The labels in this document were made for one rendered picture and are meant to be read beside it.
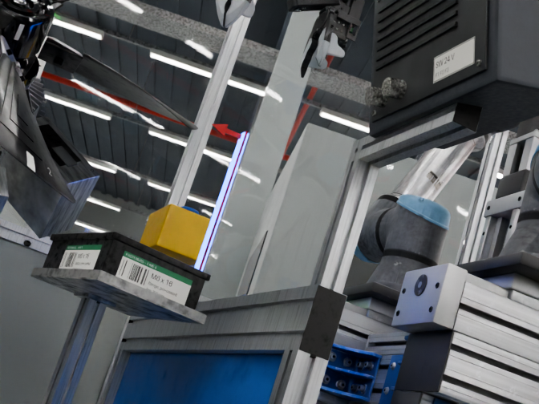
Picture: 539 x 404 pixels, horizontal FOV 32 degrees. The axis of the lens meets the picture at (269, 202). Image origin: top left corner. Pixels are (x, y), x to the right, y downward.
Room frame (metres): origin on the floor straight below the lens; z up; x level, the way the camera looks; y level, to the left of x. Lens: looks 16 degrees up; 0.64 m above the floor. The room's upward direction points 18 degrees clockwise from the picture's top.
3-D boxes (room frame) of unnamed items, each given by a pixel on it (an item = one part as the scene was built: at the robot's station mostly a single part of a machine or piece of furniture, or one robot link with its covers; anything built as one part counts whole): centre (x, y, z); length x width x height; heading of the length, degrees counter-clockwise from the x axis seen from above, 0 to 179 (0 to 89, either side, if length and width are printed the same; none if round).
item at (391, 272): (1.88, -0.32, 1.09); 0.15 x 0.15 x 0.10
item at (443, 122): (1.00, -0.13, 1.04); 0.24 x 0.03 x 0.03; 18
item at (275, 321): (1.50, 0.04, 0.82); 0.90 x 0.04 x 0.08; 18
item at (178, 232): (1.88, 0.16, 1.02); 0.16 x 0.10 x 0.11; 18
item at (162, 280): (1.39, 0.18, 0.84); 0.22 x 0.17 x 0.07; 33
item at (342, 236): (1.09, -0.10, 0.96); 0.03 x 0.03 x 0.20; 18
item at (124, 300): (1.38, 0.17, 0.81); 0.23 x 0.18 x 0.01; 33
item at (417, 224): (1.88, -0.31, 1.20); 0.13 x 0.12 x 0.14; 24
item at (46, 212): (1.53, 0.37, 0.98); 0.20 x 0.16 x 0.20; 18
